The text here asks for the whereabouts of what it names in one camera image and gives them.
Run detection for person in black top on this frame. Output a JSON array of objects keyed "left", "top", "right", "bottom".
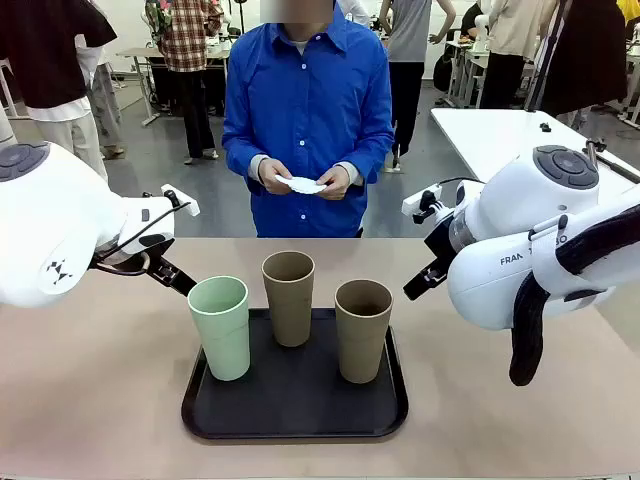
[{"left": 539, "top": 0, "right": 632, "bottom": 119}]

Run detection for black metal rod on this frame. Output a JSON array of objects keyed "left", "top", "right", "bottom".
[{"left": 584, "top": 137, "right": 640, "bottom": 184}]

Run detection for person black top white trousers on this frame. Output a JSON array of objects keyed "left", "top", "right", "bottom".
[{"left": 0, "top": 0, "right": 119, "bottom": 184}]

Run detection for person in grey trousers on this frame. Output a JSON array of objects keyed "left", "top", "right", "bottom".
[{"left": 74, "top": 32, "right": 126, "bottom": 161}]

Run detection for black cable sleeve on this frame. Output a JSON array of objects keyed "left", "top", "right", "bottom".
[{"left": 508, "top": 203, "right": 640, "bottom": 387}]

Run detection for person's right forearm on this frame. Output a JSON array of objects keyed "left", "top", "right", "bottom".
[{"left": 221, "top": 132, "right": 266, "bottom": 194}]

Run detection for black plastic tray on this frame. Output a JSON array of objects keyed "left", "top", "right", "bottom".
[{"left": 180, "top": 307, "right": 410, "bottom": 441}]

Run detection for white side table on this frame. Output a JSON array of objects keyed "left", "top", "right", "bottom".
[{"left": 429, "top": 107, "right": 640, "bottom": 184}]

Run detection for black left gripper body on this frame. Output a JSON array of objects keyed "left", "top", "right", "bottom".
[{"left": 137, "top": 231, "right": 177, "bottom": 269}]

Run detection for white lace coaster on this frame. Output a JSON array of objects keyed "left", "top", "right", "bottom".
[{"left": 274, "top": 173, "right": 326, "bottom": 196}]

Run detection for person's left hand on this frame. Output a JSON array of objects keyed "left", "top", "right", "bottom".
[{"left": 315, "top": 164, "right": 354, "bottom": 201}]

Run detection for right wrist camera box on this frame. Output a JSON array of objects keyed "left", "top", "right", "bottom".
[{"left": 402, "top": 183, "right": 444, "bottom": 225}]

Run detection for white desk with legs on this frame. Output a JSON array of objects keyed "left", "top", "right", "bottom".
[{"left": 115, "top": 45, "right": 231, "bottom": 127}]

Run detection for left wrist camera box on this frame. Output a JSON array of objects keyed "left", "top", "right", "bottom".
[{"left": 160, "top": 183, "right": 201, "bottom": 218}]

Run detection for pale green plastic cup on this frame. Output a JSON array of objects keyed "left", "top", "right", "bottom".
[{"left": 187, "top": 275, "right": 250, "bottom": 382}]

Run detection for person in blue shirt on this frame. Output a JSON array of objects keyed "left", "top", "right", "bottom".
[{"left": 221, "top": 0, "right": 396, "bottom": 239}]

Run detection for tan plastic cup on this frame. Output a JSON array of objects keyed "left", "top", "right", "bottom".
[
  {"left": 261, "top": 250, "right": 316, "bottom": 348},
  {"left": 333, "top": 279, "right": 393, "bottom": 385}
]

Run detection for person in cream shirt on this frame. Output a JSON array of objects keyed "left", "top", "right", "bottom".
[{"left": 479, "top": 0, "right": 556, "bottom": 111}]

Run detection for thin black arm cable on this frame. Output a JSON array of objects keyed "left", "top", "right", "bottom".
[{"left": 92, "top": 200, "right": 193, "bottom": 277}]

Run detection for figure in plaid shirt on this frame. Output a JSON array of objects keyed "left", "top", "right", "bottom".
[{"left": 144, "top": 0, "right": 224, "bottom": 166}]

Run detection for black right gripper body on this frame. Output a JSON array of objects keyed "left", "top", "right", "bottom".
[{"left": 424, "top": 219, "right": 454, "bottom": 266}]

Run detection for person in grey t-shirt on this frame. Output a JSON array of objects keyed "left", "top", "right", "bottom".
[{"left": 378, "top": 0, "right": 457, "bottom": 174}]

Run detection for person's left forearm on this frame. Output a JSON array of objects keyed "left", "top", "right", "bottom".
[{"left": 347, "top": 132, "right": 396, "bottom": 187}]

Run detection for person's right hand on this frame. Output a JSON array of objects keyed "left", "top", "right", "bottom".
[{"left": 258, "top": 156, "right": 295, "bottom": 197}]

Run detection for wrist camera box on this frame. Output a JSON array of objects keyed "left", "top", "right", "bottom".
[
  {"left": 160, "top": 183, "right": 201, "bottom": 218},
  {"left": 402, "top": 183, "right": 444, "bottom": 225}
]

